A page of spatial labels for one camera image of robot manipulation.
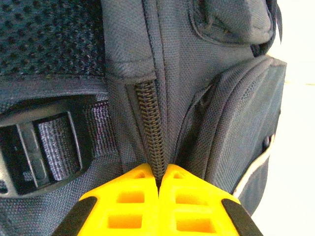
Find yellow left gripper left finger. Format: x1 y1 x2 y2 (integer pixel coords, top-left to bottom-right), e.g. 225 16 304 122
51 163 159 236

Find navy blue backpack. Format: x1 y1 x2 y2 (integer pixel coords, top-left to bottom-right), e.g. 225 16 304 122
0 0 287 236

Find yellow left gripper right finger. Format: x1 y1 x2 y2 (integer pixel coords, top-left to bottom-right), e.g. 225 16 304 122
159 164 265 236

